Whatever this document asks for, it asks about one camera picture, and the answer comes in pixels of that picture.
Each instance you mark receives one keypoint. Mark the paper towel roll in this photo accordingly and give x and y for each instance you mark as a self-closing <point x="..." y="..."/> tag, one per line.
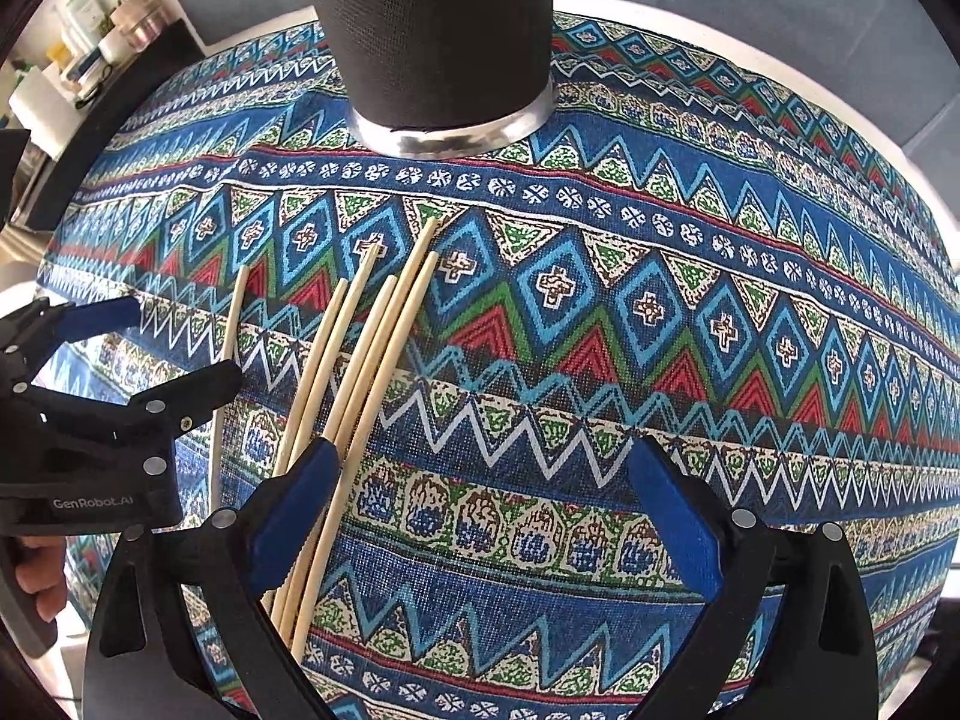
<point x="45" y="109"/>

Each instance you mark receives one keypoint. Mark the bunch of wooden chopsticks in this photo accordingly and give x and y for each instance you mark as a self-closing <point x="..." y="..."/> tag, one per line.
<point x="360" y="375"/>

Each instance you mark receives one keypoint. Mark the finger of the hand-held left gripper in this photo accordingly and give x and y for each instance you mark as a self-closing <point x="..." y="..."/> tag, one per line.
<point x="187" y="394"/>
<point x="97" y="315"/>

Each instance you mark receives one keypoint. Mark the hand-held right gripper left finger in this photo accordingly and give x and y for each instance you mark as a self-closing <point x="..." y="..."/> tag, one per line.
<point x="292" y="517"/>

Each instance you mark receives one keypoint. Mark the black cylindrical utensil holder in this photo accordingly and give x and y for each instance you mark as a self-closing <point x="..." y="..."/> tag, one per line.
<point x="427" y="37"/>

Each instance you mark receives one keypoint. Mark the grey-blue wall cloth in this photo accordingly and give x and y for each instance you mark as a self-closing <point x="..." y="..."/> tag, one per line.
<point x="750" y="7"/>

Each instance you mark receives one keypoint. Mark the person's left hand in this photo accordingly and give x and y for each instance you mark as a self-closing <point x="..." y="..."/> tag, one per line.
<point x="45" y="574"/>

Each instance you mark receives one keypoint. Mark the pink glass jar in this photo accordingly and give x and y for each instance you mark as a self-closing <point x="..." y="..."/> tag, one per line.
<point x="139" y="26"/>

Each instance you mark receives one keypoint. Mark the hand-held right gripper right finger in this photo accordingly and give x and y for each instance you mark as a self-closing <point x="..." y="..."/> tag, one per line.
<point x="675" y="517"/>

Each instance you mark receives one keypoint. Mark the blue patterned tablecloth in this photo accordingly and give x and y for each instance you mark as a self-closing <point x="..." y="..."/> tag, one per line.
<point x="600" y="360"/>

